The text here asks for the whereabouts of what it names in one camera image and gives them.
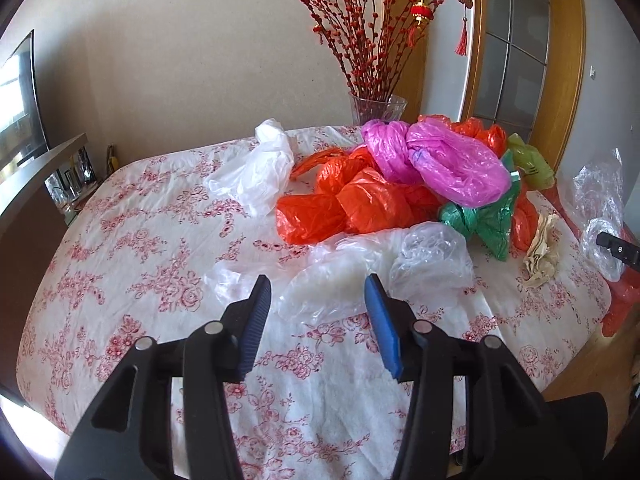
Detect glass vase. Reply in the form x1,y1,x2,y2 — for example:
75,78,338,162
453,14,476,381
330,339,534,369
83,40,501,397
349,93,408,126

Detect red lantern ornament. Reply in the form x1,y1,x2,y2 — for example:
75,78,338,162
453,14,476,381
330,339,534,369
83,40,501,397
407,0,433,48

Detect clear plastic bag front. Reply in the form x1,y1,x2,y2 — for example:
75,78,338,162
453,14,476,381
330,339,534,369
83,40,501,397
204,222,474,325

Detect crumpled beige paper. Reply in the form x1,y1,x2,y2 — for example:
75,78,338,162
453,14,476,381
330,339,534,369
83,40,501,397
523,214,560,288

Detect light green plastic bag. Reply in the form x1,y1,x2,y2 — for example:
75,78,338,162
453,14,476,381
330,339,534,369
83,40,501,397
508,133,555,191

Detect floral pink white tablecloth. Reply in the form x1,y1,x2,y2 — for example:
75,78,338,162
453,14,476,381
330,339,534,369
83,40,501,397
16,139,611,479

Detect red bin liner bag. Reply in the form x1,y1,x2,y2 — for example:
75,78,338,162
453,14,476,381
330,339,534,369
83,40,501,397
602,224,639,337

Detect dark green plastic bag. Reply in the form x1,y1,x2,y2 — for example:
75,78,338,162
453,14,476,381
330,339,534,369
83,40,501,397
438,150,522,261

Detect flat screen television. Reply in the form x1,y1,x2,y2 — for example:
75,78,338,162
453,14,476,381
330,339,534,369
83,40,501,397
1,29,49,176

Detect red tassel knot decoration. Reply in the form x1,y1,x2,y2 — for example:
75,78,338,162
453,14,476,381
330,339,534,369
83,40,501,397
456,0,473,56

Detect orange plastic bag front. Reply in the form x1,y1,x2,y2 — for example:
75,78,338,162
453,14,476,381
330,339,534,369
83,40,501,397
276,146,440,245

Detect clear crinkled plastic bag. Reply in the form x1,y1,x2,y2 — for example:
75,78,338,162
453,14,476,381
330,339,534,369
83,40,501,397
572,148,624,282

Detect red berry branches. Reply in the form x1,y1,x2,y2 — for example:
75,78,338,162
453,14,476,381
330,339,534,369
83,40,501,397
297,0,447,101

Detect white plastic bag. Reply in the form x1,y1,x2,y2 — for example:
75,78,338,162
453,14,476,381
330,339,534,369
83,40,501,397
205,118,295,218

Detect magenta plastic bag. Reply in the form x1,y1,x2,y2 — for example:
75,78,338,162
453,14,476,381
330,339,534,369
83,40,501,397
361,117,511,208

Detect grey tv cabinet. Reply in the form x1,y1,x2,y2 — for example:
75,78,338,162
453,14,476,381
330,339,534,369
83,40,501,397
0,133,88,399

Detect glass panel wooden door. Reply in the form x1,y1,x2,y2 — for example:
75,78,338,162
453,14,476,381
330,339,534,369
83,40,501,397
460,0,586,168

